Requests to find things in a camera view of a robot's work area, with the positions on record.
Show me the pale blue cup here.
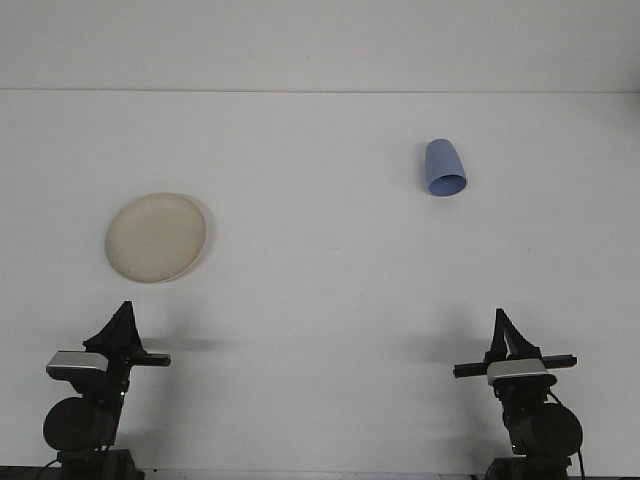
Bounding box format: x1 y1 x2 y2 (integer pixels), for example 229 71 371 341
424 138 469 198

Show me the pale round plate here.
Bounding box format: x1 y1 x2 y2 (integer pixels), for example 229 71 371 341
104 191 210 285

